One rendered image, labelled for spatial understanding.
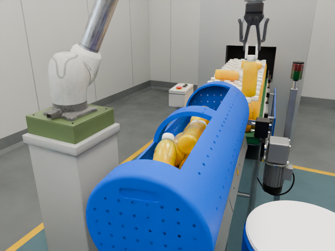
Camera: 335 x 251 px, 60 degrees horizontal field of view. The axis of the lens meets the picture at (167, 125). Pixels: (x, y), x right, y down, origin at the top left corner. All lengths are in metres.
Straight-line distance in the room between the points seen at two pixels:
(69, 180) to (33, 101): 2.81
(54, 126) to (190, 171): 0.85
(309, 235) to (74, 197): 1.00
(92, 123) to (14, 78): 2.65
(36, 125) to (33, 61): 2.71
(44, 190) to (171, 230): 1.05
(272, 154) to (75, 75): 1.11
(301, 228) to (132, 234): 0.41
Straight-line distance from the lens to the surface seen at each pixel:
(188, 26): 5.99
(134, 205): 0.60
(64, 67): 1.33
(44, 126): 1.39
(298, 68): 1.85
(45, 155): 1.44
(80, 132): 1.30
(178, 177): 0.58
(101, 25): 1.49
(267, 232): 0.77
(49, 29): 4.27
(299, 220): 0.83
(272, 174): 1.77
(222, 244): 0.96
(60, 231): 1.66
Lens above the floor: 1.52
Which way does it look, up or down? 21 degrees down
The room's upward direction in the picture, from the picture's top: straight up
